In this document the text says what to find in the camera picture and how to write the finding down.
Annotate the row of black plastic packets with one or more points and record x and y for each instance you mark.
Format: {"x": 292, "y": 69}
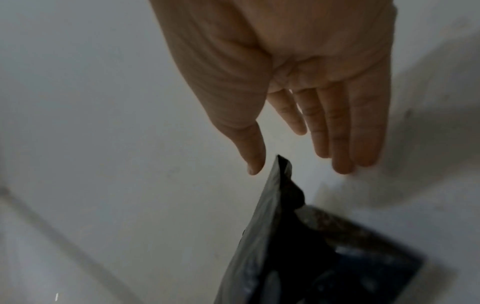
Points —
{"x": 300, "y": 261}

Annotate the person's right hand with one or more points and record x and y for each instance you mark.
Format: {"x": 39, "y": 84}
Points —
{"x": 281, "y": 44}

